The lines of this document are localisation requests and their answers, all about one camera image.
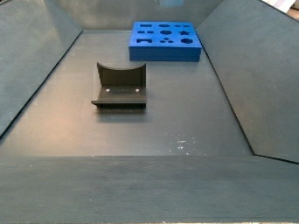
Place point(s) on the light blue oval cylinder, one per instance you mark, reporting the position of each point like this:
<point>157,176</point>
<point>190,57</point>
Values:
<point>171,3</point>

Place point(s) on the blue foam shape board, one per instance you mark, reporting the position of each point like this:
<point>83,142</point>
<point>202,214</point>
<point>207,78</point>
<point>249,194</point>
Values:
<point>165,41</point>

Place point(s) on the black curved holder stand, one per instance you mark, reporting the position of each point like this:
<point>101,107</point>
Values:
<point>122,86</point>

